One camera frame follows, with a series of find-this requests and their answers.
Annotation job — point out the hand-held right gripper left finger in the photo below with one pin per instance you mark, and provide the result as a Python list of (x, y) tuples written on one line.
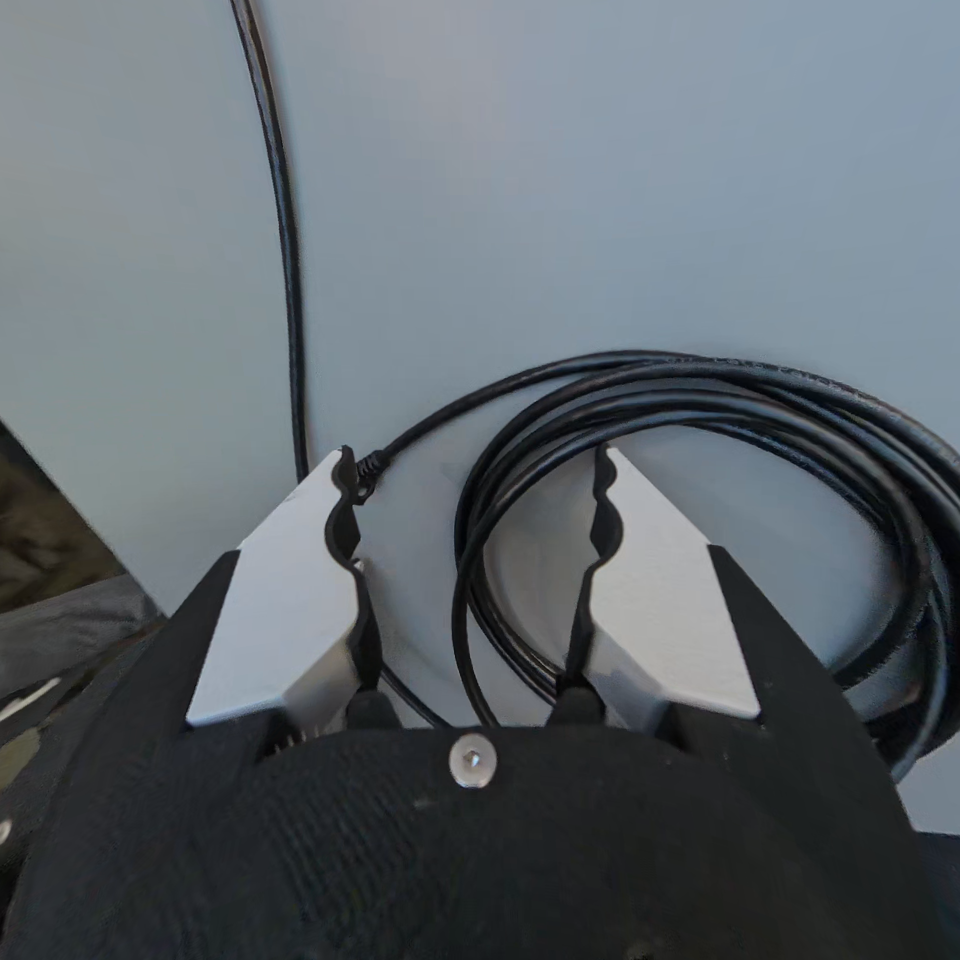
[(285, 600)]

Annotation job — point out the person's dark clothing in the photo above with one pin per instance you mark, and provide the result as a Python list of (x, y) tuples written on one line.
[(67, 622)]

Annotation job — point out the grey desk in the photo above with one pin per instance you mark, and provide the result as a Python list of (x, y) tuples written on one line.
[(600, 187)]

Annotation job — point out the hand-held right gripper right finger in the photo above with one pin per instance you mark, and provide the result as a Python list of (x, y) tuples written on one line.
[(660, 600)]

